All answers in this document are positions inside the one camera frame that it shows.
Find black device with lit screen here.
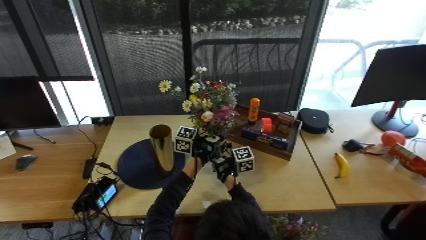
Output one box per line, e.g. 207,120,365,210
72,176,120,214

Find yellow banana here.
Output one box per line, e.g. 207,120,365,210
333,152,352,180

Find red ball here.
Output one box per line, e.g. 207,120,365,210
380,130,408,148

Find black zip case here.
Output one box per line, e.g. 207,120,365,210
296,107,336,135

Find dark blue round mat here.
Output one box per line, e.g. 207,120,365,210
116,138,187,191

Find person's left hand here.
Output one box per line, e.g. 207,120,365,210
191,135,216,167

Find orange bottle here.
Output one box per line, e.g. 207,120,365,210
247,97,263,123

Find red cup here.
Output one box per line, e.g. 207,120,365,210
260,117,275,135

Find red box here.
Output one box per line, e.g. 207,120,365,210
388,143,426,178

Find white marker cube on left glove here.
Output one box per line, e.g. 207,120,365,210
174,125,199,156

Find wooden tray box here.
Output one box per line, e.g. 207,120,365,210
225,104,304,162

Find the person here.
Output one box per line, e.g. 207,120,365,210
143,159,273,240

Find black power adapter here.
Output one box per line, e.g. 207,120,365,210
82,157,98,181

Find white marker cube on glove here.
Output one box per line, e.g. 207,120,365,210
231,145,257,174
174,125,199,156

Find black monitor with red stand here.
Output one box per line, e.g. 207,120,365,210
351,44,426,139

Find black cable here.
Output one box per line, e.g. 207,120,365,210
76,115,100,160

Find white marker cube on right glove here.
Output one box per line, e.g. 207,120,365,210
231,145,257,174

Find grey computer mouse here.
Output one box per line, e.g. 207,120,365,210
15,154,39,172

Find flowers under table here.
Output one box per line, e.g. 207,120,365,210
268,214,331,240

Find gold metal cylinder vase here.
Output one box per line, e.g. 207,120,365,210
148,124,176,174

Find person's right hand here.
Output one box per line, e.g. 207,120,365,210
212,146,240,183

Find mixed flower bouquet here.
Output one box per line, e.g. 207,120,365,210
158,66,240,148

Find black small pouch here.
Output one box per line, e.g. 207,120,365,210
341,138,367,153

